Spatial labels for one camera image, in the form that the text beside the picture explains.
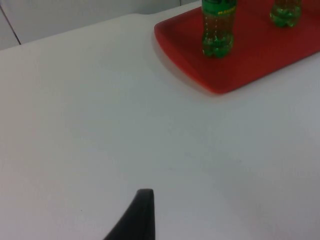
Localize green plastic bottle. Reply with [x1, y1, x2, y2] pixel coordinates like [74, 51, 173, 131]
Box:
[201, 0, 236, 60]
[269, 0, 303, 29]

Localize red plastic tray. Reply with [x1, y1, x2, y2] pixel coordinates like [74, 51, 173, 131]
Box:
[153, 0, 320, 95]

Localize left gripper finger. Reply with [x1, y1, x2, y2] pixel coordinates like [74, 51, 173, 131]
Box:
[101, 188, 157, 240]

